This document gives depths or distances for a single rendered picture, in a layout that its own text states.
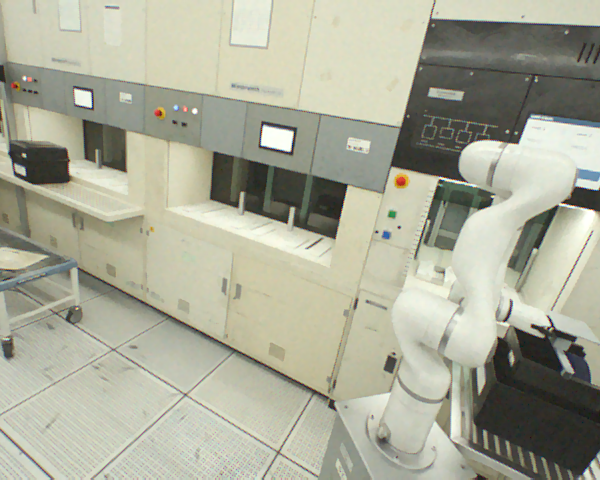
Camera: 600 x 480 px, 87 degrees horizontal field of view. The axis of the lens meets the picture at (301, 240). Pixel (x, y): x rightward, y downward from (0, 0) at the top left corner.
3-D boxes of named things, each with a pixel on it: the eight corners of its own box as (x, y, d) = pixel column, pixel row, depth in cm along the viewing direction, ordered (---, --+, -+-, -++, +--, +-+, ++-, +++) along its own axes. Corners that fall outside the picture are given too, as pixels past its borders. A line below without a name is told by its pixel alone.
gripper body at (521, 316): (496, 312, 101) (536, 326, 97) (499, 327, 92) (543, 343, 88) (505, 292, 99) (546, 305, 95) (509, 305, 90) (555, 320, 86)
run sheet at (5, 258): (-37, 261, 177) (-37, 259, 177) (4, 246, 199) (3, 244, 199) (16, 271, 177) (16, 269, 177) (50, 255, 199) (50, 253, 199)
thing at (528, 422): (470, 370, 118) (488, 332, 112) (557, 406, 108) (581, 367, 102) (472, 425, 94) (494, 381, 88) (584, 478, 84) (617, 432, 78)
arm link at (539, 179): (420, 335, 83) (486, 371, 73) (405, 340, 73) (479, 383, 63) (502, 152, 77) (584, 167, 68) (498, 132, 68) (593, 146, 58)
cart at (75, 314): (-83, 302, 205) (-102, 233, 189) (12, 274, 251) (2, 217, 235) (7, 362, 175) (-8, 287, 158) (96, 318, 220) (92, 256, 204)
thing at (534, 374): (485, 369, 114) (522, 294, 103) (551, 396, 106) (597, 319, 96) (490, 418, 93) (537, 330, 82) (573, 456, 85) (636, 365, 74)
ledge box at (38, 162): (8, 175, 225) (2, 138, 216) (52, 173, 249) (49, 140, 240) (29, 185, 213) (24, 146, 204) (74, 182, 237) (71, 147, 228)
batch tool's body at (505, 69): (323, 412, 180) (428, 14, 113) (365, 330, 263) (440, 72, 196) (492, 502, 149) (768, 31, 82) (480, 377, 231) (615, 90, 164)
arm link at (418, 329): (435, 412, 72) (472, 326, 64) (367, 365, 83) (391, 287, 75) (451, 387, 81) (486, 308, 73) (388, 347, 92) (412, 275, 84)
